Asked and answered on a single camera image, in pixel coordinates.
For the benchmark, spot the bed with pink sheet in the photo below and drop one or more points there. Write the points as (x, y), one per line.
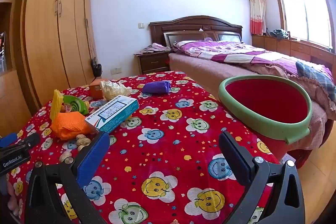
(199, 66)

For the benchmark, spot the yellow packet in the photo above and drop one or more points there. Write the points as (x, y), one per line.
(56, 104)

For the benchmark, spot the wooden window cabinet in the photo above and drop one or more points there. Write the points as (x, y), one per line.
(299, 49)

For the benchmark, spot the dark wooden nightstand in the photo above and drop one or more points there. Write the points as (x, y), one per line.
(152, 64)

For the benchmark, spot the white tissue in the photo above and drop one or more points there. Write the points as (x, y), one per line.
(114, 88)

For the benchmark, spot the wooden wardrobe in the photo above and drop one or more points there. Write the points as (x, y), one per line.
(47, 43)

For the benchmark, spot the pink folded clothes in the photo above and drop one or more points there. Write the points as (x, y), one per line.
(155, 48)

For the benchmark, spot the white and red curtain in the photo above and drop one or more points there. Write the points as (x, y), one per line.
(257, 8)

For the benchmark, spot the window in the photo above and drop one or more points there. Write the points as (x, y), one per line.
(304, 14)

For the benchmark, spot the blue plaid pillow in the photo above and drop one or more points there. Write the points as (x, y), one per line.
(315, 77)

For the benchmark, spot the green packet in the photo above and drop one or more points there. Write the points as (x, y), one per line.
(76, 106)

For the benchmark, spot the dark green clothes pile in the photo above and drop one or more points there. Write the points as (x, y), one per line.
(280, 33)

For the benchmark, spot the teal and white medicine box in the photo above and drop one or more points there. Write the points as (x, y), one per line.
(113, 112)

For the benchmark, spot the white wall outlet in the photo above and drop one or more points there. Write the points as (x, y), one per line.
(116, 71)

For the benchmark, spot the dark wooden headboard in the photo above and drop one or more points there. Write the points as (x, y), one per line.
(183, 27)

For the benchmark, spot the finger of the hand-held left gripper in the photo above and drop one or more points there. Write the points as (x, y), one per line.
(8, 140)
(29, 142)

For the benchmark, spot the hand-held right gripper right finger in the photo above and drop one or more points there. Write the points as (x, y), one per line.
(232, 155)

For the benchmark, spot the red bin with green rim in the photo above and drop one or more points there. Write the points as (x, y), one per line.
(262, 100)

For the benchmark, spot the purple patchwork quilt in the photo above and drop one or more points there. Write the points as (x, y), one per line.
(236, 53)

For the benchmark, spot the orange mesh bag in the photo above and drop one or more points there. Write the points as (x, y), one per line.
(67, 125)

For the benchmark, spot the purple bag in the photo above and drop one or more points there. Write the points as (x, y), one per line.
(156, 87)

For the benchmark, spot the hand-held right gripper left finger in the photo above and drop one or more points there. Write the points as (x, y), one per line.
(93, 158)

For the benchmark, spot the black bag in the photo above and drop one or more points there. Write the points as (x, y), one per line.
(96, 67)

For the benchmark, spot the white wall switch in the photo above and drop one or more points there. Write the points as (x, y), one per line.
(141, 25)

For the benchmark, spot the orange box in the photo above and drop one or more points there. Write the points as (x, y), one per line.
(94, 90)

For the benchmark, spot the red smiley flower printed blanket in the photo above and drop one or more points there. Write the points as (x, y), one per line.
(162, 140)

